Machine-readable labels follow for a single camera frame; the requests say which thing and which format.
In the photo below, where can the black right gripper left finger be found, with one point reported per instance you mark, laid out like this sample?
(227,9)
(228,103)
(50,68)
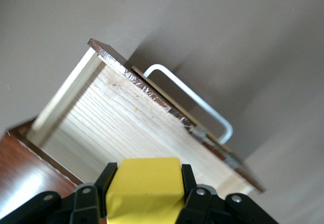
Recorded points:
(76,206)

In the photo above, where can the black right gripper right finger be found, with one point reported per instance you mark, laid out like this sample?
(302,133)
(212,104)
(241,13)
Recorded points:
(210,208)

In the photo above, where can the yellow cube block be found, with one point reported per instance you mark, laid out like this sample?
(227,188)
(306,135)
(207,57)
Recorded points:
(144,183)

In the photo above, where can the light wood drawer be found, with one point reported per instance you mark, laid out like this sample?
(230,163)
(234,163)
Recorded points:
(126,120)

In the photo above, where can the dark brown wooden cabinet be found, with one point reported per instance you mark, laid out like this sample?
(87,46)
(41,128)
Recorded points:
(25,163)

